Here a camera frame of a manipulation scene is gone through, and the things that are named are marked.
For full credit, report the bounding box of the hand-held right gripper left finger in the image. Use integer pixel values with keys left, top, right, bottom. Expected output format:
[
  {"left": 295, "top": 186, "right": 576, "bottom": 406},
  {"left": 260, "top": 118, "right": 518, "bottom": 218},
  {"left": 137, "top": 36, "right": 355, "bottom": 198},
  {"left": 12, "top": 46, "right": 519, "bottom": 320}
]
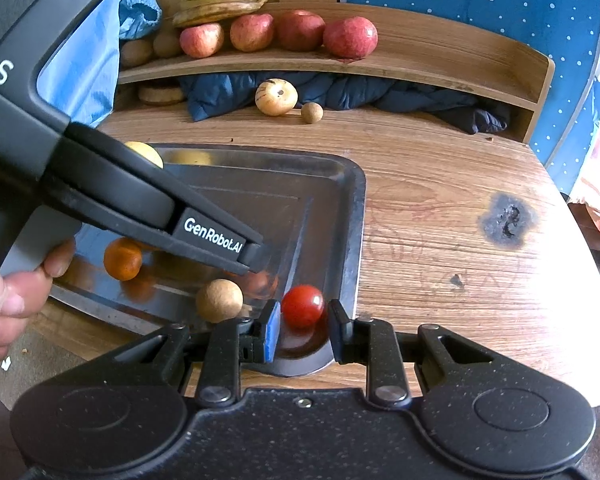
[{"left": 115, "top": 300, "right": 283, "bottom": 408}]

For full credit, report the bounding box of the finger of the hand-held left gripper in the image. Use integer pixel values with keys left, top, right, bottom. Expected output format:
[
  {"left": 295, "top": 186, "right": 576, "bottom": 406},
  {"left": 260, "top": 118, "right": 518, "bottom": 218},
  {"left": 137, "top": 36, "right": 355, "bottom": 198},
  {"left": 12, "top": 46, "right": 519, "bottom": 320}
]
[{"left": 162, "top": 172, "right": 273, "bottom": 277}]

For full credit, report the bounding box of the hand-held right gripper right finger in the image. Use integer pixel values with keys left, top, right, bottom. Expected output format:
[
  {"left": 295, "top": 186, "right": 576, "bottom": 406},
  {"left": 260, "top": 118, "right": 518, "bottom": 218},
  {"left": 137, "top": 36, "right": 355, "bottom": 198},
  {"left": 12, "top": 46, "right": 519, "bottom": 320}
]
[{"left": 326, "top": 299, "right": 496, "bottom": 408}]

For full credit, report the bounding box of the red cherry tomato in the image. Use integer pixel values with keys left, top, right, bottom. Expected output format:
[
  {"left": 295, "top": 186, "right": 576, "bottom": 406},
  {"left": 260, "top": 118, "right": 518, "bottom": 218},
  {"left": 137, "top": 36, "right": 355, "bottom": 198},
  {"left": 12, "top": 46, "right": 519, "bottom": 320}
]
[{"left": 281, "top": 285, "right": 325, "bottom": 330}]

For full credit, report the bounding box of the metal tray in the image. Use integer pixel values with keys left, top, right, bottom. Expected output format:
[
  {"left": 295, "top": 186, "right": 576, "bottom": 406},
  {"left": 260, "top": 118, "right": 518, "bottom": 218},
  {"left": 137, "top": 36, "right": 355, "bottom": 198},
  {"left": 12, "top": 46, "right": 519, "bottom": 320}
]
[{"left": 50, "top": 142, "right": 368, "bottom": 378}]

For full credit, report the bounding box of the small orange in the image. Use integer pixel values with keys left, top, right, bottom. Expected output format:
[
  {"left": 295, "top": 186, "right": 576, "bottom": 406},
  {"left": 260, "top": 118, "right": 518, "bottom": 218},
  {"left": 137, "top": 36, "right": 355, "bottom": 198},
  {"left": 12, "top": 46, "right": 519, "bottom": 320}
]
[{"left": 103, "top": 237, "right": 143, "bottom": 282}]

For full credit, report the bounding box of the yellow lemon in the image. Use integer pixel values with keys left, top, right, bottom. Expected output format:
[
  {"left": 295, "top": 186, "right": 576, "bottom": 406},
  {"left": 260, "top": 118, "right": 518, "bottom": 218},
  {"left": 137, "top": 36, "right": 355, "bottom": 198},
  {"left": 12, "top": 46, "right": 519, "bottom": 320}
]
[{"left": 124, "top": 141, "right": 164, "bottom": 170}]

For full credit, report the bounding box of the person's left hand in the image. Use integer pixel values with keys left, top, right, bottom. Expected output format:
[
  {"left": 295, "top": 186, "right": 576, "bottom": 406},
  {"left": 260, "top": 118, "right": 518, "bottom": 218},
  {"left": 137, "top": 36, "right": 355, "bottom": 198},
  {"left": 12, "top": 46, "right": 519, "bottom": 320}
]
[{"left": 0, "top": 237, "right": 77, "bottom": 363}]

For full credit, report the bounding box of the light blue garment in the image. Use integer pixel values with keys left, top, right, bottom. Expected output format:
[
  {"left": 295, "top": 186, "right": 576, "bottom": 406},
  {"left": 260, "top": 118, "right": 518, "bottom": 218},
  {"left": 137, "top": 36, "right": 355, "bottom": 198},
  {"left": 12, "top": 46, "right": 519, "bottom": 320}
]
[{"left": 37, "top": 0, "right": 126, "bottom": 128}]

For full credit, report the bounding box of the brown kiwi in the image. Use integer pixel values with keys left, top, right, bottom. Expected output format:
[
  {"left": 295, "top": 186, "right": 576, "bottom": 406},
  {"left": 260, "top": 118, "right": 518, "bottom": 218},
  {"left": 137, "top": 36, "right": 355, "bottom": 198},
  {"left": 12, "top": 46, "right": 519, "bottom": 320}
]
[
  {"left": 152, "top": 30, "right": 183, "bottom": 58},
  {"left": 120, "top": 39, "right": 155, "bottom": 68}
]

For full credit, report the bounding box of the round flat brown bread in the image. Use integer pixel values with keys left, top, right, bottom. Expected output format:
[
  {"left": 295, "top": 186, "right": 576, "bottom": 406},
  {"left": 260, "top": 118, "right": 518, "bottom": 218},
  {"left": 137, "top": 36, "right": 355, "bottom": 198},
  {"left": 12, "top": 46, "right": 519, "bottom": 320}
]
[{"left": 138, "top": 84, "right": 186, "bottom": 107}]

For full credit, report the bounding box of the crumpled blue plastic cover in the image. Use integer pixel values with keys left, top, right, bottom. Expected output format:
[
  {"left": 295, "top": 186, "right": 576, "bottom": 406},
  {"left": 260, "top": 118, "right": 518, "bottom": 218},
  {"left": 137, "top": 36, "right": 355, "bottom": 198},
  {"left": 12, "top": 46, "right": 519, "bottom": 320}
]
[{"left": 119, "top": 0, "right": 162, "bottom": 41}]

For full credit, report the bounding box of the red apple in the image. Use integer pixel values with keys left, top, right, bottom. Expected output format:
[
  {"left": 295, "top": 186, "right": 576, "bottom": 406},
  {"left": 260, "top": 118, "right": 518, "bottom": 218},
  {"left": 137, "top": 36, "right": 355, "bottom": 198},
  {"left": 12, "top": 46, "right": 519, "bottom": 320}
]
[
  {"left": 275, "top": 10, "right": 327, "bottom": 52},
  {"left": 323, "top": 16, "right": 379, "bottom": 59},
  {"left": 179, "top": 22, "right": 226, "bottom": 59},
  {"left": 230, "top": 13, "right": 275, "bottom": 53}
]

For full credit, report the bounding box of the dark blue cloth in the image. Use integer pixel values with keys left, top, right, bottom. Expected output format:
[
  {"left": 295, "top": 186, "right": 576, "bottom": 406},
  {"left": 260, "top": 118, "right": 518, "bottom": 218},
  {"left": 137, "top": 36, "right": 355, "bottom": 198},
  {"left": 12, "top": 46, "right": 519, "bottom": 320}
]
[{"left": 180, "top": 71, "right": 511, "bottom": 136}]

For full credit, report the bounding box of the banana bunch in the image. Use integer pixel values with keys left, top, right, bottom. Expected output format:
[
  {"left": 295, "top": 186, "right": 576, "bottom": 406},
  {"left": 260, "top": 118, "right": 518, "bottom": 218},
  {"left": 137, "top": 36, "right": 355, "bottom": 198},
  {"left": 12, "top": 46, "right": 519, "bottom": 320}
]
[{"left": 172, "top": 0, "right": 273, "bottom": 28}]

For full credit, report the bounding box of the curved wooden shelf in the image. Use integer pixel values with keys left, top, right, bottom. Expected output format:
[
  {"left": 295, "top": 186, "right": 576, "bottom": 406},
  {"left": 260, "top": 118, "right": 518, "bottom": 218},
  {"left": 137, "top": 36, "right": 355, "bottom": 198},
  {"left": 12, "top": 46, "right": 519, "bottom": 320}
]
[{"left": 117, "top": 2, "right": 556, "bottom": 143}]

